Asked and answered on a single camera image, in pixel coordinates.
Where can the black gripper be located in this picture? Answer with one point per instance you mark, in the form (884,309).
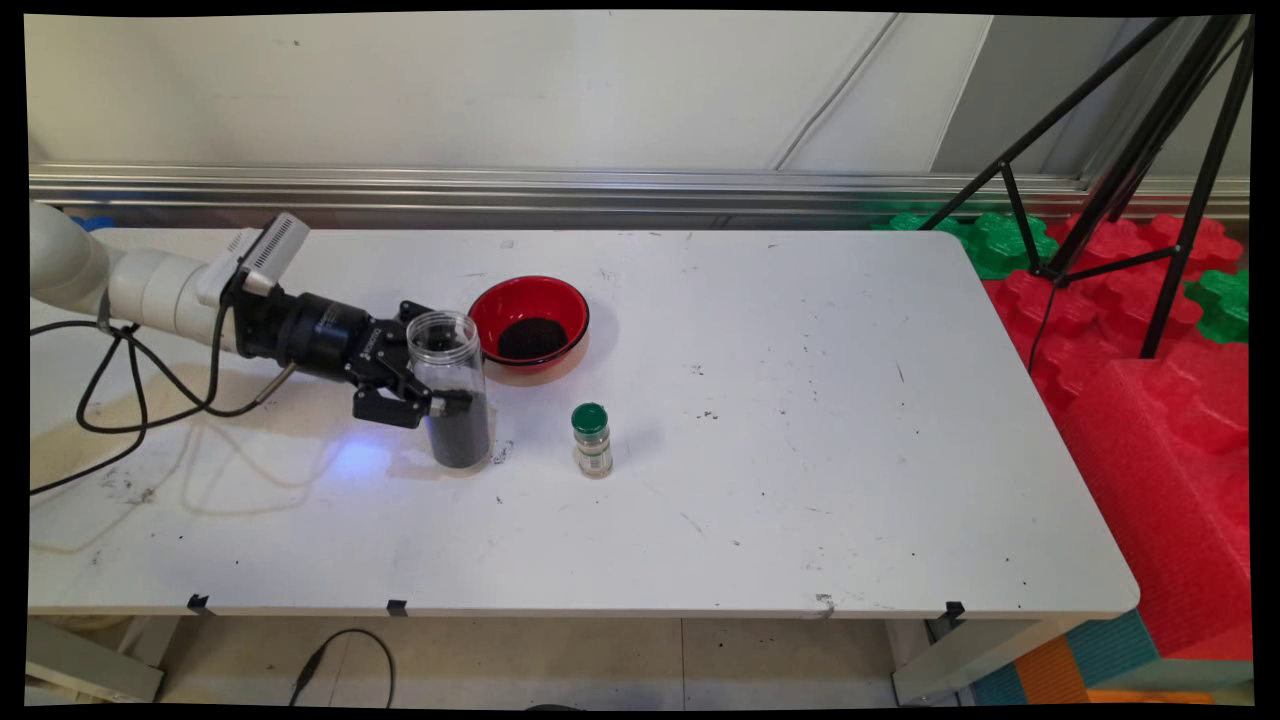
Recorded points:
(310,335)

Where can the clear jar with black seeds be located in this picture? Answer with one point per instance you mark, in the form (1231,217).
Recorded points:
(460,435)

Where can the black seeds heap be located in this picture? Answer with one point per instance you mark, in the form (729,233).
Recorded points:
(533,340)

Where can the red bowl with black rim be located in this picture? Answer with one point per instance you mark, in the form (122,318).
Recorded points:
(530,298)

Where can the spice bottle with green lid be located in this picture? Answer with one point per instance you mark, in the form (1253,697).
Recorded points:
(592,445)

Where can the grey table leg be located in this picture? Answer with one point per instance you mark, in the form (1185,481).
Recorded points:
(970,655)
(90,665)

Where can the green foam puzzle tile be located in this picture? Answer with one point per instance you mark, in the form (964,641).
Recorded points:
(1222,305)
(1000,245)

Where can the red foam puzzle tiles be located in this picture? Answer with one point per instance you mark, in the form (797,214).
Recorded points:
(1100,300)

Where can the orange foam floor tile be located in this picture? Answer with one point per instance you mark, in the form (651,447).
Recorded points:
(1050,672)

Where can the blue foam floor tile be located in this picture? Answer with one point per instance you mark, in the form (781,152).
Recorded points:
(1110,645)

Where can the black tripod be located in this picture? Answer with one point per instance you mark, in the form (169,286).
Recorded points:
(1197,205)

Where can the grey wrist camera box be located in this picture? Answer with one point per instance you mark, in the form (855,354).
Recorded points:
(265,255)

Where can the aluminium wall rail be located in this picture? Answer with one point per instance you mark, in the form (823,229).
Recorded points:
(600,190)

